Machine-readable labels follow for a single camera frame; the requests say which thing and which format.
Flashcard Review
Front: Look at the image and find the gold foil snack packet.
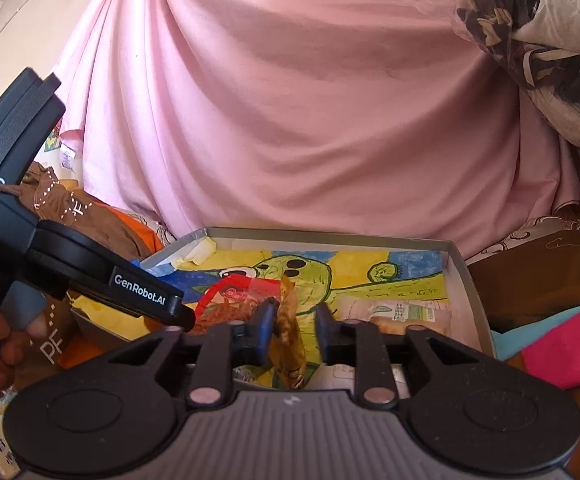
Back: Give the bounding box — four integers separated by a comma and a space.
269, 275, 307, 390

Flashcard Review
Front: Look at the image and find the green label biscuit packet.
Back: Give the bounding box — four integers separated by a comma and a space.
332, 296, 451, 335

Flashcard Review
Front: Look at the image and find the red dried tofu packet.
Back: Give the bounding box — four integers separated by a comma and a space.
190, 274, 280, 335

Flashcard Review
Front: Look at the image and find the pink hanging sheet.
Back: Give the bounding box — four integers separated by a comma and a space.
55, 0, 580, 256

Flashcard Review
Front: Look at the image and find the grey cardboard tray box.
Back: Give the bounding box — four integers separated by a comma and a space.
68, 225, 496, 396

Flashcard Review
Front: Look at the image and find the brown PF patterned cloth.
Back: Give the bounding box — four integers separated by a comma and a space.
14, 159, 144, 391

